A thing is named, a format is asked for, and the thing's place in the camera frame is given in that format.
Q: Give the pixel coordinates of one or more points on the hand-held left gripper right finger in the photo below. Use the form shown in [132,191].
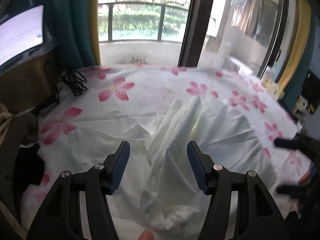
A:
[197,170]

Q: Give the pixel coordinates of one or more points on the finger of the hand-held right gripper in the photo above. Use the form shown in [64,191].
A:
[290,191]
[286,143]

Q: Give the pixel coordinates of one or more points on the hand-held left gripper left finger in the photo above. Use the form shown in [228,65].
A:
[121,167]

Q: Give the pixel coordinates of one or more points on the white hooded jacket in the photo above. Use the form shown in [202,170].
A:
[170,135]

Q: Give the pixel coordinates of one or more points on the pile of dark clothes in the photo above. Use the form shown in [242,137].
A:
[22,160]

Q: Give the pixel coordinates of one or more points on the person's right hand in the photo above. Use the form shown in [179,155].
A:
[305,178]

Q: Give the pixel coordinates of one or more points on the person's left hand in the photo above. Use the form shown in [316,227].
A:
[146,235]

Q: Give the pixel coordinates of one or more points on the black electronic device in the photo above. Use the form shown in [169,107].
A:
[310,85]

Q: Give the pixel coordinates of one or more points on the floral bed sheet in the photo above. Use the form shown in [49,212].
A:
[140,100]

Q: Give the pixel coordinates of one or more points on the yellow curtain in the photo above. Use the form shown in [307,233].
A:
[94,22]
[298,42]

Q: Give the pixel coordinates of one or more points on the teal curtain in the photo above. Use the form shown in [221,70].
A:
[67,22]
[313,42]

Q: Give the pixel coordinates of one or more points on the hanging dark garment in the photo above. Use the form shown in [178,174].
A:
[267,22]

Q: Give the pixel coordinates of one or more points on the brown cardboard box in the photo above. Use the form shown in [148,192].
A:
[25,80]

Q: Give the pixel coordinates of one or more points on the hanging beige garment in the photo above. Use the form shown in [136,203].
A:
[250,15]

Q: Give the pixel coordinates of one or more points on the balcony railing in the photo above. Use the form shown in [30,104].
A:
[161,22]

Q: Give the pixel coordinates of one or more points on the hanging blue shirt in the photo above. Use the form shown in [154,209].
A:
[238,0]

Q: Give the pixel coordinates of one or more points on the black sliding door frame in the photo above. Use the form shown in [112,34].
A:
[280,30]

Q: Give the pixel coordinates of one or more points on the black window post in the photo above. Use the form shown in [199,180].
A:
[196,22]

